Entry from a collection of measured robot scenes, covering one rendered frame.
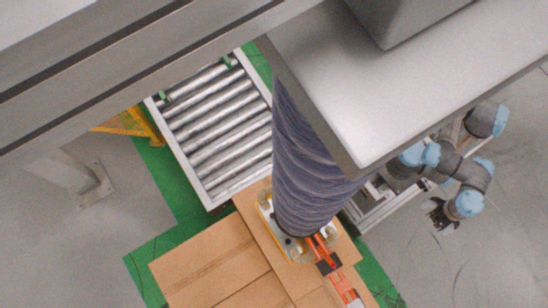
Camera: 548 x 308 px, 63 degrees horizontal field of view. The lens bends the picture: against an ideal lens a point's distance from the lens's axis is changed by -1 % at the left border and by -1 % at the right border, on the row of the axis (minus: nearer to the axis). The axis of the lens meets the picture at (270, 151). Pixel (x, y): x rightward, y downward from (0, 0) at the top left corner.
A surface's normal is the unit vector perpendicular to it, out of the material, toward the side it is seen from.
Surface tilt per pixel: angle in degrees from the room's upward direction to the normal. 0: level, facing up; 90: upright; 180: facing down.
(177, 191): 0
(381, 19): 90
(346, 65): 0
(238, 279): 0
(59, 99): 90
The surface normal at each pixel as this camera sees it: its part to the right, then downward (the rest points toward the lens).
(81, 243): -0.01, -0.28
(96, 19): 0.53, 0.81
